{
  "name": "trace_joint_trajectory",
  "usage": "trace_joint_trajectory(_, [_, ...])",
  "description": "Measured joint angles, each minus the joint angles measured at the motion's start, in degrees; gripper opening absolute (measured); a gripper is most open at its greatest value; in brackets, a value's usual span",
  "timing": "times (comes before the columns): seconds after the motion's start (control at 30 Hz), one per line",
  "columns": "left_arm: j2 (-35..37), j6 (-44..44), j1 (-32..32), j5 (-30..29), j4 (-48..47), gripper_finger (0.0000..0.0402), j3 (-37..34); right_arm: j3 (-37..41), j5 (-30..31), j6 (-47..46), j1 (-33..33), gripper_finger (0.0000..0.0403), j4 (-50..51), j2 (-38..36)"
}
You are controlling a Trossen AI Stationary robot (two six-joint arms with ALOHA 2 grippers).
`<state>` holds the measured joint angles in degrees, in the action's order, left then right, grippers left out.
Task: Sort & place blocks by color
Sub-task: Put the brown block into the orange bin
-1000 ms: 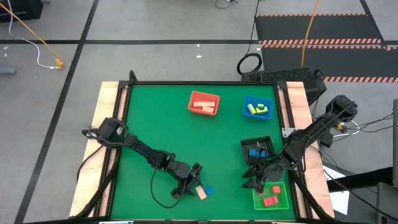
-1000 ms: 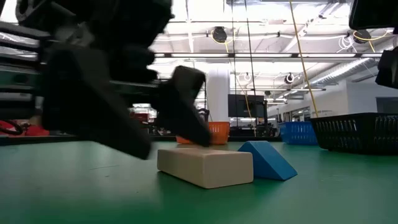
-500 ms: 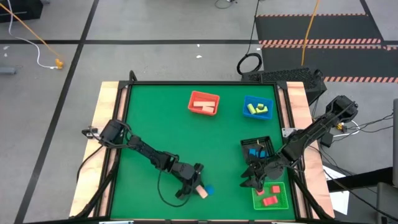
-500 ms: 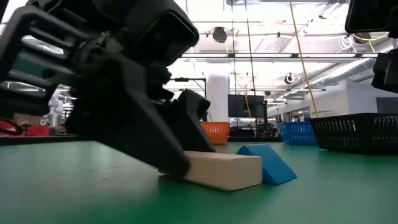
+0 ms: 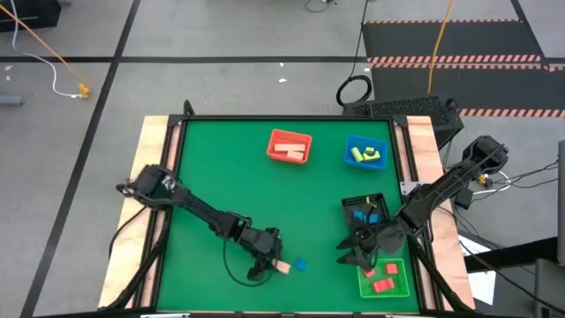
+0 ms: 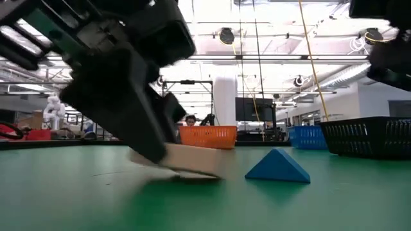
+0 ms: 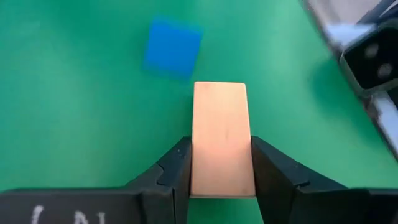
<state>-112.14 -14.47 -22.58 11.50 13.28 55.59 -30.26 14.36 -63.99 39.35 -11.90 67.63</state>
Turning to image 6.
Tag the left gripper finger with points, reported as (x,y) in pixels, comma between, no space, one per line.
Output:
(122,106)
(170,109)

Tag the beige rectangular block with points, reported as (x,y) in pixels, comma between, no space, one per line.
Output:
(199,160)

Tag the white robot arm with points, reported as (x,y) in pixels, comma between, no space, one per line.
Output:
(54,110)

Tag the person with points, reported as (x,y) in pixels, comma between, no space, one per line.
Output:
(190,120)

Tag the orange plastic basket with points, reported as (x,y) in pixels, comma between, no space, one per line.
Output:
(208,137)

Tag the white round pillar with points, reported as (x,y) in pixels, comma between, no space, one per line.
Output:
(224,102)

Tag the black plastic basket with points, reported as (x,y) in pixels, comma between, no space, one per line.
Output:
(369,138)

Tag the black monitor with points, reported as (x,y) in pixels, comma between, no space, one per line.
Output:
(253,109)

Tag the red bin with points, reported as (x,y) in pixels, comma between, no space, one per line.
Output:
(39,135)

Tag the blue plastic basket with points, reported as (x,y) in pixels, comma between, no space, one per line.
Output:
(306,138)

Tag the blue triangle block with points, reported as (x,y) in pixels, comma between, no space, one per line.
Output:
(277,168)

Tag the black metal rig frame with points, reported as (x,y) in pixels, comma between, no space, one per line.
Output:
(192,82)

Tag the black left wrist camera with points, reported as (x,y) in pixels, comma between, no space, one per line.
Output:
(163,32)

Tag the black table frame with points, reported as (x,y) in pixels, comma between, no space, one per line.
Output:
(48,145)

